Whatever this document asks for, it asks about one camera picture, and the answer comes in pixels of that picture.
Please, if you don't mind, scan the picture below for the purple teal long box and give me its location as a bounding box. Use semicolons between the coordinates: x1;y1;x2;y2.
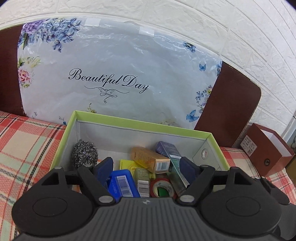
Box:
155;141;189;196

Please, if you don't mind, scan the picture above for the blue barcode box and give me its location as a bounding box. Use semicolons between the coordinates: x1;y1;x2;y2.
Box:
107;169;140;203

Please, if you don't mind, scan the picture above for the steel wool scrubber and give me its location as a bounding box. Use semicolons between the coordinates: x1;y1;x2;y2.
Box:
71;139;98;169

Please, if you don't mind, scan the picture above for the yellow packet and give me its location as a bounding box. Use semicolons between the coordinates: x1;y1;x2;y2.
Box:
119;159;141;176

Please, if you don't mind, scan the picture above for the green cardboard storage box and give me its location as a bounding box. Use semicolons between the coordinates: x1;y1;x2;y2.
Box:
52;111;229;186

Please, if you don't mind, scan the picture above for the orange gold small box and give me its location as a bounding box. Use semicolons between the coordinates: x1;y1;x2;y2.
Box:
130;147;171;174

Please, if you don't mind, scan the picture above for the red tape roll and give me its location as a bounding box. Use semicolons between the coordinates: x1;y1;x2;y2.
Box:
150;178;177;198

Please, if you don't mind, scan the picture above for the olive green small box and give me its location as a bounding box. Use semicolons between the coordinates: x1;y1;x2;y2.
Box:
134;168;150;198

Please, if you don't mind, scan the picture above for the brown cardboard box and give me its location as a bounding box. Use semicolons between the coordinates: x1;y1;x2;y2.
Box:
240;123;295;177

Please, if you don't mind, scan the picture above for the dark brown wooden headboard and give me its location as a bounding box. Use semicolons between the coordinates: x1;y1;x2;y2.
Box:
1;25;261;148

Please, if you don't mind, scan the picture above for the floral Beautiful Day plastic bag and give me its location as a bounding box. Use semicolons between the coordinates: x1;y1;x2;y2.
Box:
17;18;222;129

